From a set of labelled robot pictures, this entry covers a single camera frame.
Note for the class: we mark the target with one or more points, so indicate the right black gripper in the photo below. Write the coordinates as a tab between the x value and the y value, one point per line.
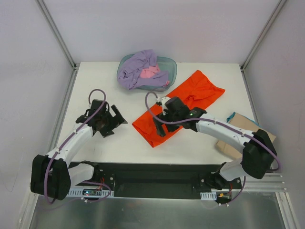
167	122

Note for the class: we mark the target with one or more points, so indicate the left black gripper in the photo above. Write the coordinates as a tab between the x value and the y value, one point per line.
109	122

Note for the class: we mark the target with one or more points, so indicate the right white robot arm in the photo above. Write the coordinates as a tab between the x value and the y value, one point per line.
256	148

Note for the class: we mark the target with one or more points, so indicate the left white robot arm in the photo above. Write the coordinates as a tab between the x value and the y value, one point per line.
52	175

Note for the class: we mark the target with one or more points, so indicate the pink t shirt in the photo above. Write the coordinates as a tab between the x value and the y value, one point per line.
154	76

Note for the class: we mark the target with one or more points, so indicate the lilac t shirt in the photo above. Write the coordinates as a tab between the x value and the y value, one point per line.
128	75

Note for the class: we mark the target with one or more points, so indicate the teal plastic basket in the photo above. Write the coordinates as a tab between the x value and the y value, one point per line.
165	64

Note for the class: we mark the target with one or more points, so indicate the teal cloth under cardboard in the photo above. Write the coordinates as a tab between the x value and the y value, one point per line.
229	118

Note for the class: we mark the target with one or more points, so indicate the brown cardboard sheet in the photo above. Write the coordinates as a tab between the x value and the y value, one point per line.
239	122

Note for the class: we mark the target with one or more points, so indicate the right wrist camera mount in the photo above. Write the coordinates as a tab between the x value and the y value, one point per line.
161	101

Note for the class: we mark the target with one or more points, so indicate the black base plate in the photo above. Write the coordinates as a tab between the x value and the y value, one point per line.
161	180

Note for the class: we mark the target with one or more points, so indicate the left slotted cable duct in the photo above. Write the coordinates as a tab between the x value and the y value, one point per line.
89	192

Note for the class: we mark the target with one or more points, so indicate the slotted cable duct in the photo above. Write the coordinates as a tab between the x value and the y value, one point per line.
89	192
208	196

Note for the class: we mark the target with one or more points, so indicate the right slotted cable duct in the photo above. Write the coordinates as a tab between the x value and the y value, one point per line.
208	196

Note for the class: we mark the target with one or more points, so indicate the front aluminium rail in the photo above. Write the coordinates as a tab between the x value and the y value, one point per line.
272	182

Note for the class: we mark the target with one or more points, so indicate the left aluminium frame post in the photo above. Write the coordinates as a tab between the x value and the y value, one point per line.
54	29

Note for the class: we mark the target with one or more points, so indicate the aluminium frame post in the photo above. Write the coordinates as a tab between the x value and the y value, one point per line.
271	20
54	29

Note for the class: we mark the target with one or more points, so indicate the right aluminium frame post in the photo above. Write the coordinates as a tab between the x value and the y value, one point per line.
271	20

